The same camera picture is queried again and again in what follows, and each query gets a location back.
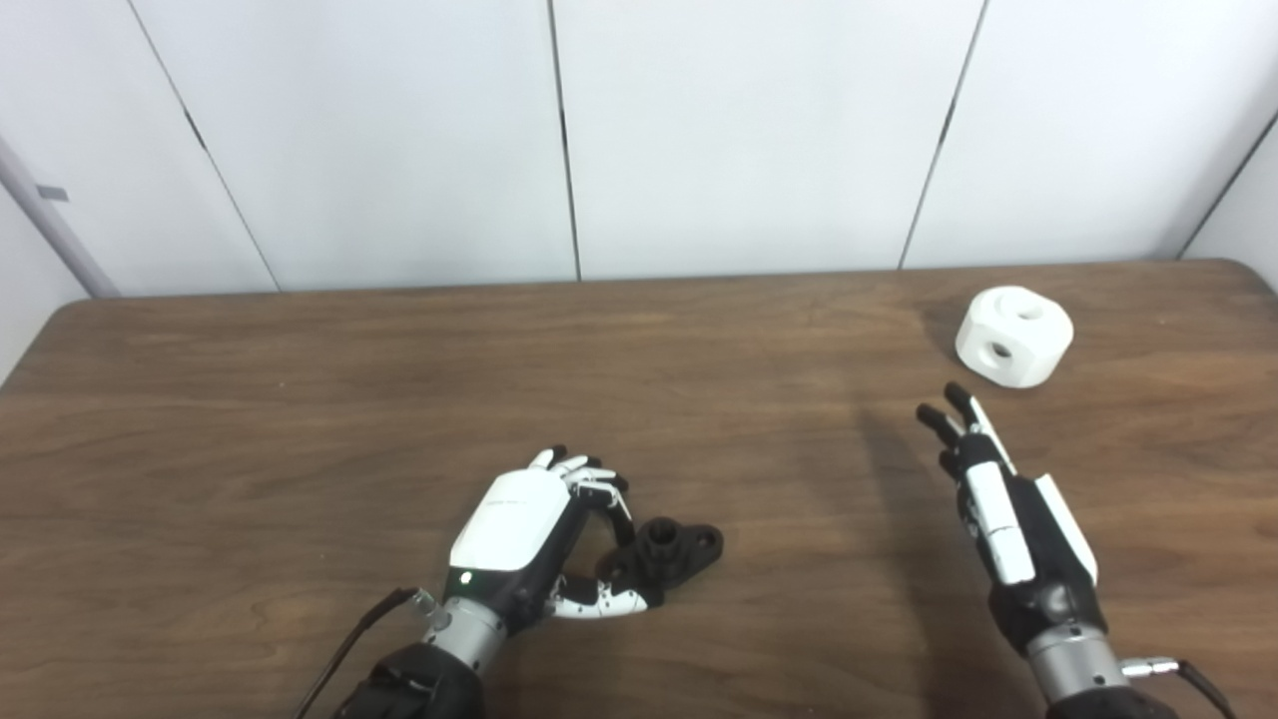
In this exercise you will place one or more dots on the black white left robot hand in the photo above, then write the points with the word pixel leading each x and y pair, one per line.
pixel 509 524

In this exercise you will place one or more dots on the black flanged holder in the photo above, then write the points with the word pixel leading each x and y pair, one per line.
pixel 689 551

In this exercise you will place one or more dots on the round white plastic piece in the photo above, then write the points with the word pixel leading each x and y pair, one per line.
pixel 1028 359

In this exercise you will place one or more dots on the grey wall corner post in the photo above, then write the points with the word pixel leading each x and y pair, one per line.
pixel 55 230

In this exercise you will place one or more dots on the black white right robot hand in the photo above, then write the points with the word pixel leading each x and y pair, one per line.
pixel 998 524

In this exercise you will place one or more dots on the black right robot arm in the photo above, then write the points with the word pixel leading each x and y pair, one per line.
pixel 1073 669

